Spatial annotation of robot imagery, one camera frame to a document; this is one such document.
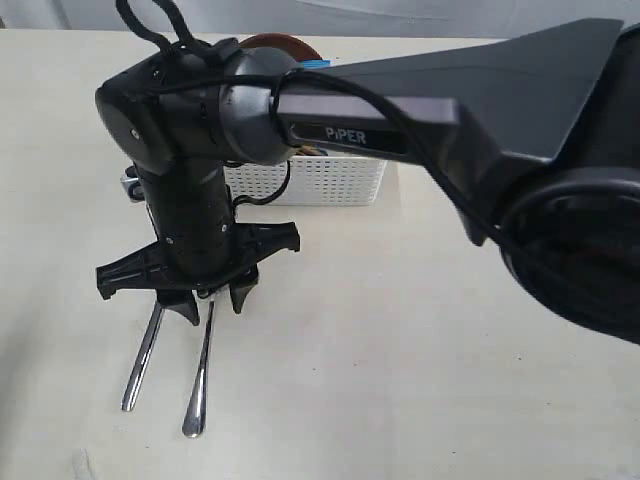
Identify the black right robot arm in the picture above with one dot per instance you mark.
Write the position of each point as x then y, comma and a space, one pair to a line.
535, 141

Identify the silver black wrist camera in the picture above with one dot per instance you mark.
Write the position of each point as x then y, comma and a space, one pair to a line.
131, 185

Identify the round brown wooden plate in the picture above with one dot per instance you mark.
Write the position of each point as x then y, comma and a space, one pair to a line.
295, 47

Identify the blue chips snack bag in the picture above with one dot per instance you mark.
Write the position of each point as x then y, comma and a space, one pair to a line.
316, 63

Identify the stainless steel fork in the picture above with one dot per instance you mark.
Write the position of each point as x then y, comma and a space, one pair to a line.
194, 422

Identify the stainless steel table knife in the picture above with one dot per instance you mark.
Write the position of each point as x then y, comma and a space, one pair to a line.
142, 359

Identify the white perforated plastic basket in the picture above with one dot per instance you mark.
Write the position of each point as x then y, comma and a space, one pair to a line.
314, 180

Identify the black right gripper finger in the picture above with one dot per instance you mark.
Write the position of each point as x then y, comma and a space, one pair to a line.
240, 287
180, 302

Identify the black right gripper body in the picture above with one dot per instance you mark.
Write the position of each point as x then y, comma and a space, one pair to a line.
200, 245

